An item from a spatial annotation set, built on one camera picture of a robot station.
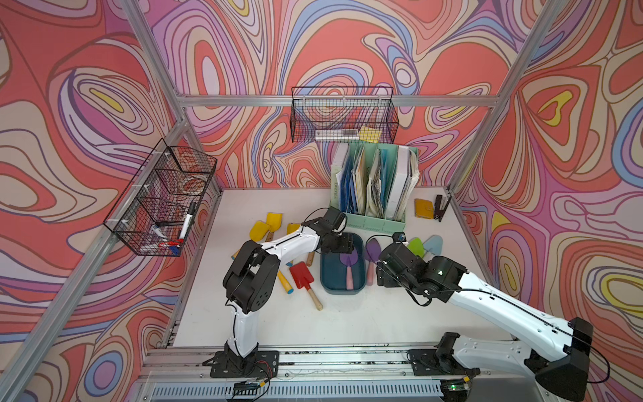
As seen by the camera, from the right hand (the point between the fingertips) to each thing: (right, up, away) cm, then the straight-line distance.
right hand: (391, 277), depth 75 cm
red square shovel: (-28, -5, +16) cm, 33 cm away
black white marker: (-58, +17, -6) cm, 61 cm away
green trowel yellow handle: (+17, +6, +24) cm, 30 cm away
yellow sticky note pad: (+25, +21, +37) cm, 49 cm away
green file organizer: (-2, +30, +18) cm, 35 cm away
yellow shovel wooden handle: (-42, +16, +33) cm, 56 cm away
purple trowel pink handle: (-11, +1, +21) cm, 23 cm away
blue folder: (-10, +24, +26) cm, 37 cm away
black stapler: (+32, +23, +37) cm, 54 cm away
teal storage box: (-17, -3, +14) cm, 22 cm away
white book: (+8, +31, +17) cm, 36 cm away
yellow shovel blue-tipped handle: (-33, -7, +13) cm, 36 cm away
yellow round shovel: (-49, +10, +29) cm, 58 cm away
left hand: (-11, +7, +17) cm, 21 cm away
